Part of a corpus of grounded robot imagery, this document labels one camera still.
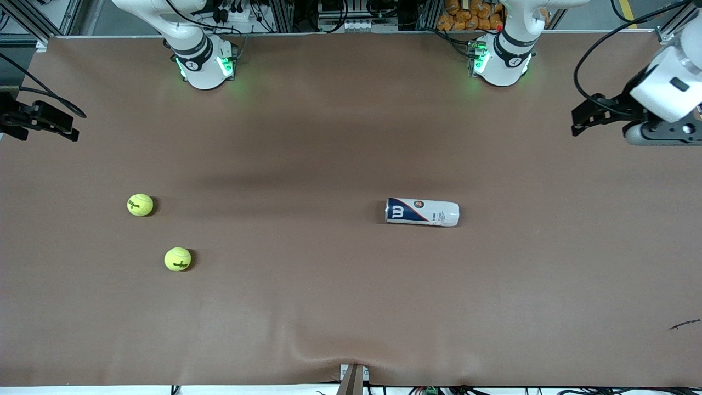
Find aluminium frame post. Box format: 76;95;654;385
272;0;295;32
419;0;443;31

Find yellow Wilson tennis ball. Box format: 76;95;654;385
164;247;193;272
127;193;155;217

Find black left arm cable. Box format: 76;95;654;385
573;0;695;116

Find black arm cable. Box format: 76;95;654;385
573;0;695;116
0;52;88;120

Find white socket strip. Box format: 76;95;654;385
319;19;380;32

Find white blue Wilson ball can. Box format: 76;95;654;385
386;197;460;227

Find white power strip with plugs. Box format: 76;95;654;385
216;3;252;24

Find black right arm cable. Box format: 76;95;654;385
0;52;88;120

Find pile of orange objects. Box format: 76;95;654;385
437;0;506;32

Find brown table cover sheet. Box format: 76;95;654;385
0;30;702;388

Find aluminium frame profile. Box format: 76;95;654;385
656;0;702;46
0;0;84;40

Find metal table edge bracket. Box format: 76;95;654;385
339;363;370;395

